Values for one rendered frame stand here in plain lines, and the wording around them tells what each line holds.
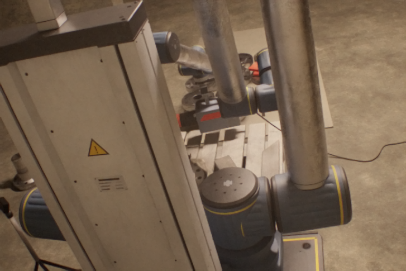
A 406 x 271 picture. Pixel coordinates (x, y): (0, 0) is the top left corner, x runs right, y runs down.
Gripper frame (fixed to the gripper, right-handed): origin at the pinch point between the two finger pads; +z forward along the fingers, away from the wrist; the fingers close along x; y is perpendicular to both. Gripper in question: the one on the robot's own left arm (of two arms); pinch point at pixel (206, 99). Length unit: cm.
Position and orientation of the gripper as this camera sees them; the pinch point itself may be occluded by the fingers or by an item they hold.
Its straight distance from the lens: 323.4
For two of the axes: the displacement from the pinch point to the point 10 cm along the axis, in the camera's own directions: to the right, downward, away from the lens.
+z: 2.1, 8.1, 5.5
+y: -9.8, 2.0, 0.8
